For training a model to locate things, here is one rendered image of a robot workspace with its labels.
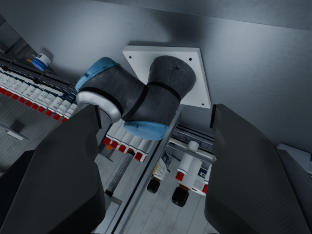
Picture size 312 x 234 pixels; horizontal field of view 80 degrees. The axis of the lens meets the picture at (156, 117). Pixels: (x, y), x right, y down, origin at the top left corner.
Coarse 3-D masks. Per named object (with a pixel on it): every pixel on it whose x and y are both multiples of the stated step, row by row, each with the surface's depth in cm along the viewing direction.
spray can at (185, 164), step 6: (192, 144) 92; (198, 144) 93; (192, 150) 91; (186, 156) 90; (192, 156) 91; (180, 162) 90; (186, 162) 89; (180, 168) 88; (186, 168) 88; (180, 174) 88; (180, 180) 87
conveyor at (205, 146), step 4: (76, 92) 121; (176, 132) 96; (176, 136) 101; (180, 136) 99; (184, 136) 96; (188, 136) 93; (184, 140) 100; (188, 140) 97; (196, 140) 92; (200, 144) 95; (204, 144) 92; (208, 144) 89; (204, 148) 96; (208, 148) 93
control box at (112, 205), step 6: (108, 198) 78; (114, 198) 80; (108, 204) 72; (114, 204) 71; (120, 204) 72; (108, 210) 70; (114, 210) 71; (108, 216) 70; (114, 216) 70; (102, 222) 69; (108, 222) 69; (96, 228) 68; (102, 228) 68
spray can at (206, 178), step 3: (213, 156) 90; (213, 159) 88; (210, 165) 87; (210, 168) 86; (207, 174) 86; (207, 177) 84; (204, 180) 85; (207, 180) 84; (207, 183) 83; (204, 186) 84; (207, 186) 83; (204, 189) 83; (204, 192) 82
